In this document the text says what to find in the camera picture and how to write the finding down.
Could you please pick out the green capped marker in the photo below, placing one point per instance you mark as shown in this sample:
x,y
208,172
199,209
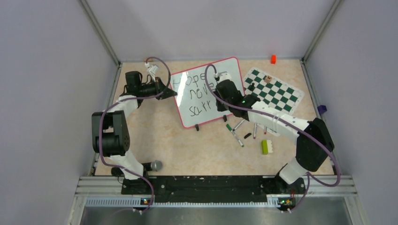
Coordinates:
x,y
234,134

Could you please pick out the black microphone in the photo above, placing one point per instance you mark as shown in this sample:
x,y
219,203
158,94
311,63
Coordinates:
x,y
150,166

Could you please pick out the pink framed whiteboard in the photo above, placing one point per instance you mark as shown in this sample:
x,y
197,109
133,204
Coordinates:
x,y
195,103

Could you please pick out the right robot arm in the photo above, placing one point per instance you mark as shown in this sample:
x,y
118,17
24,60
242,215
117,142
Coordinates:
x,y
311,138

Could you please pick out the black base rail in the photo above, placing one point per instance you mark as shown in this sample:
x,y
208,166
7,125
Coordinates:
x,y
212,189

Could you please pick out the green white lego block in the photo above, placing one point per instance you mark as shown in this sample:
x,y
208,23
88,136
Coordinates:
x,y
266,147

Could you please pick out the blue capped marker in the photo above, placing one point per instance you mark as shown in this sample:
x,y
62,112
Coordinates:
x,y
238,125

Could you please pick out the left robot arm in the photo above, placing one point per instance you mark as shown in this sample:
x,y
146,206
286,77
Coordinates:
x,y
110,133

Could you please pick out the wooden block on chessboard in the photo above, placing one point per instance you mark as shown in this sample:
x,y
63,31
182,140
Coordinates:
x,y
268,79

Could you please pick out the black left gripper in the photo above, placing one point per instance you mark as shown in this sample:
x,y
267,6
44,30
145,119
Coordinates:
x,y
160,87

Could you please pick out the orange block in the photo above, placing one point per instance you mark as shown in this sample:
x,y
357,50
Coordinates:
x,y
273,59

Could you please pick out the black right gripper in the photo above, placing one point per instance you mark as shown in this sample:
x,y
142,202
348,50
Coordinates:
x,y
220,107

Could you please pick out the green white chessboard mat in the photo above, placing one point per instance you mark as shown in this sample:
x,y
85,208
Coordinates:
x,y
277,94

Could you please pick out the purple capped marker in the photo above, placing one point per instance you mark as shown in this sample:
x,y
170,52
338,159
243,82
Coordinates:
x,y
254,130

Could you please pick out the purple block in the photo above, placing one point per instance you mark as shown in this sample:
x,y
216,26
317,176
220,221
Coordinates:
x,y
321,109

